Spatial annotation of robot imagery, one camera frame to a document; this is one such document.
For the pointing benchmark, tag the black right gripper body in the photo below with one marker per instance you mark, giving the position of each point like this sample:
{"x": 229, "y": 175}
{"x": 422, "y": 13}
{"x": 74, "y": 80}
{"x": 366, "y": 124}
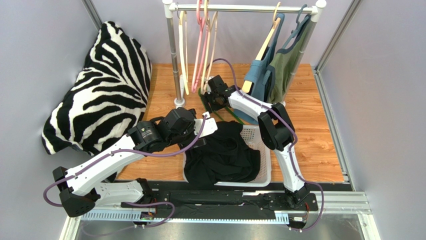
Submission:
{"x": 213, "y": 101}

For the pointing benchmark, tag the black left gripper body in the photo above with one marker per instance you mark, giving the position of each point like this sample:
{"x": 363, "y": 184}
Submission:
{"x": 184, "y": 140}

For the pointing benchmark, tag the cream white hanger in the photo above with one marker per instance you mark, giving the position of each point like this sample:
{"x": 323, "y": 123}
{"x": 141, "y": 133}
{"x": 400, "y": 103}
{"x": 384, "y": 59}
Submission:
{"x": 183, "y": 48}

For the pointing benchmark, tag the beige hanger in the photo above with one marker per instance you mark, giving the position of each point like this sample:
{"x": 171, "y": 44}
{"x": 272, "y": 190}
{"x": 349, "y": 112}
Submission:
{"x": 210, "y": 23}

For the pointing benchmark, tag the pink plastic hanger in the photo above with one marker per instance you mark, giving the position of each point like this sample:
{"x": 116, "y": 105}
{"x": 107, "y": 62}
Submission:
{"x": 200, "y": 52}

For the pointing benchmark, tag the green hanger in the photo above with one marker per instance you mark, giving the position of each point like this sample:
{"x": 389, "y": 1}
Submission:
{"x": 217, "y": 113}

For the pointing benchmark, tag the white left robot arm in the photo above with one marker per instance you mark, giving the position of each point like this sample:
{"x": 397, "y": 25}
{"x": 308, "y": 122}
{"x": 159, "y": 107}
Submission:
{"x": 80, "y": 189}

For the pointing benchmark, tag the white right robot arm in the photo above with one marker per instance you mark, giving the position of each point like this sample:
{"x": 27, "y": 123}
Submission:
{"x": 276, "y": 130}

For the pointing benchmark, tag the wooden hanger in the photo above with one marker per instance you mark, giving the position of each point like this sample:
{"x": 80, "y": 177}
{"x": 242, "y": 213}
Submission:
{"x": 275, "y": 22}

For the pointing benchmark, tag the blue ribbed tank top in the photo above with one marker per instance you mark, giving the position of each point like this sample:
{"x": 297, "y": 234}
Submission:
{"x": 258, "y": 67}

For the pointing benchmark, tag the olive green tank top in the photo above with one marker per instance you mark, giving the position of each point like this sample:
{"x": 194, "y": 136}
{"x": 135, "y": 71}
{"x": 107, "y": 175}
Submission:
{"x": 278, "y": 72}

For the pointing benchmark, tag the blue grey hanger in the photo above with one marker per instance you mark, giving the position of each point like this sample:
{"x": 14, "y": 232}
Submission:
{"x": 296, "y": 26}

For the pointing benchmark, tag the white plastic laundry basket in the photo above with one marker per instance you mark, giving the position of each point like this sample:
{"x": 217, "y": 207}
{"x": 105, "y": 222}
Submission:
{"x": 252, "y": 137}

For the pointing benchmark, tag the zebra striped pillow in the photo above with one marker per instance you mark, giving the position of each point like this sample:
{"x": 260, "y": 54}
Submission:
{"x": 109, "y": 96}

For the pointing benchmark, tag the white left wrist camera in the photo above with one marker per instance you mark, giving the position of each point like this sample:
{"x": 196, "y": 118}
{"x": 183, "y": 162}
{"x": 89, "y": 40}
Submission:
{"x": 205, "y": 127}

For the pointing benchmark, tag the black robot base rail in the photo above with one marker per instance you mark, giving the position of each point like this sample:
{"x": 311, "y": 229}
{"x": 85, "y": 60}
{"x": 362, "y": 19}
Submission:
{"x": 183, "y": 202}

